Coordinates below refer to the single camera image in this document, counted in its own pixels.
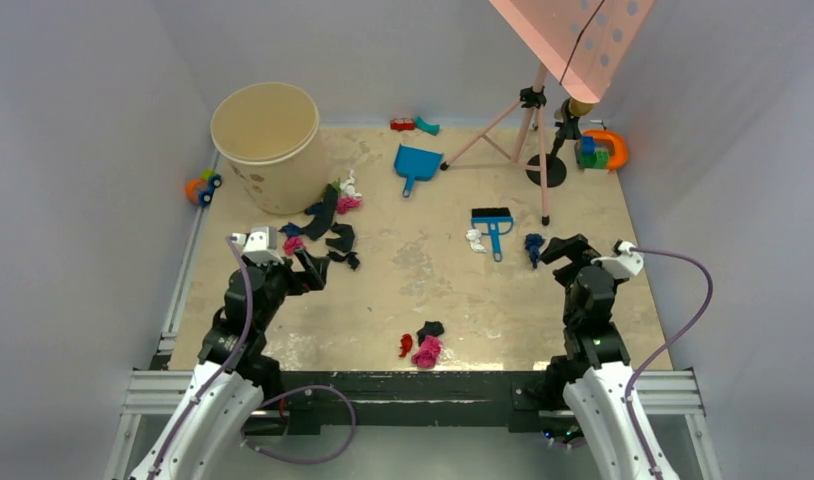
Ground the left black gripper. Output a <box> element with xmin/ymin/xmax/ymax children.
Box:
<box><xmin>241</xmin><ymin>246</ymin><xmax>327</xmax><ymax>330</ymax></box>

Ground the dark blue paper scrap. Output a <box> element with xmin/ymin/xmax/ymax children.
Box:
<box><xmin>524</xmin><ymin>233</ymin><xmax>545</xmax><ymax>269</ymax></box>

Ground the blue hand brush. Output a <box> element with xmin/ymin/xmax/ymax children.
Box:
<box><xmin>471</xmin><ymin>207</ymin><xmax>515</xmax><ymax>262</ymax></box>

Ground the red paper scrap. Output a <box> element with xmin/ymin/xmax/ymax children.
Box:
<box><xmin>399</xmin><ymin>333</ymin><xmax>414</xmax><ymax>358</ymax></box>

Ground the blue dustpan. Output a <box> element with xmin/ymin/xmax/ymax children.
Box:
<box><xmin>393</xmin><ymin>144</ymin><xmax>443</xmax><ymax>198</ymax></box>

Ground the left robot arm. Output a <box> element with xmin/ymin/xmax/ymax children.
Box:
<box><xmin>130</xmin><ymin>249</ymin><xmax>330</xmax><ymax>479</ymax></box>

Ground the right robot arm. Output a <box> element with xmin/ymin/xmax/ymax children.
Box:
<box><xmin>539</xmin><ymin>235</ymin><xmax>678</xmax><ymax>479</ymax></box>

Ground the small pink paper scrap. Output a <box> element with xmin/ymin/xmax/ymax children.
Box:
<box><xmin>283</xmin><ymin>236</ymin><xmax>306</xmax><ymax>257</ymax></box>

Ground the large black paper scrap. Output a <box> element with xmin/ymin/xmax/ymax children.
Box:
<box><xmin>325</xmin><ymin>223</ymin><xmax>361</xmax><ymax>271</ymax></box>

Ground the small blue paper scrap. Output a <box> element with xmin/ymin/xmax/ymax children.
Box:
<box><xmin>279</xmin><ymin>222</ymin><xmax>304</xmax><ymax>238</ymax></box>

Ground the magenta paper scrap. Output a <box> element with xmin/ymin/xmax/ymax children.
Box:
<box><xmin>336</xmin><ymin>196</ymin><xmax>362</xmax><ymax>215</ymax></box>

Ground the green white paper scrap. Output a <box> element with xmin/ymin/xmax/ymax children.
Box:
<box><xmin>331</xmin><ymin>169</ymin><xmax>363</xmax><ymax>200</ymax></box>

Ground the black microphone stand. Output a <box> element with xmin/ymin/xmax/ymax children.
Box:
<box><xmin>520</xmin><ymin>88</ymin><xmax>595</xmax><ymax>188</ymax></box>

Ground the orange toy car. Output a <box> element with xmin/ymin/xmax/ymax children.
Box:
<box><xmin>185</xmin><ymin>169</ymin><xmax>223</xmax><ymax>207</ymax></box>

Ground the beige round bin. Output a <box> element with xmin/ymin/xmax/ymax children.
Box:
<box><xmin>210</xmin><ymin>82</ymin><xmax>330</xmax><ymax>215</ymax></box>

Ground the red toy block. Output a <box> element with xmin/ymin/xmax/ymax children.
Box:
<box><xmin>389</xmin><ymin>117</ymin><xmax>416</xmax><ymax>131</ymax></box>

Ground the teal toy piece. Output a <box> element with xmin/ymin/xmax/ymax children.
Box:
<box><xmin>413</xmin><ymin>116</ymin><xmax>441</xmax><ymax>136</ymax></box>

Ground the pink music stand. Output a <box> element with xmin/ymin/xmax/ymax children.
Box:
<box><xmin>440</xmin><ymin>0</ymin><xmax>655</xmax><ymax>226</ymax></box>

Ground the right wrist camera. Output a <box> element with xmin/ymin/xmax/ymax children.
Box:
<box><xmin>591</xmin><ymin>240</ymin><xmax>644</xmax><ymax>281</ymax></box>

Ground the orange ring with blocks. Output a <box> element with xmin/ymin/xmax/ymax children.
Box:
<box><xmin>574</xmin><ymin>129</ymin><xmax>630</xmax><ymax>172</ymax></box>

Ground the black base frame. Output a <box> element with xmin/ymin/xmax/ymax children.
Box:
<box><xmin>243</xmin><ymin>371</ymin><xmax>583</xmax><ymax>444</ymax></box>

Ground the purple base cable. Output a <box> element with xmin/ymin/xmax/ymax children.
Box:
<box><xmin>239</xmin><ymin>384</ymin><xmax>357</xmax><ymax>466</ymax></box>

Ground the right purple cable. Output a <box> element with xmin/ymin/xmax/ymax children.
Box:
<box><xmin>624</xmin><ymin>246</ymin><xmax>715</xmax><ymax>480</ymax></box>

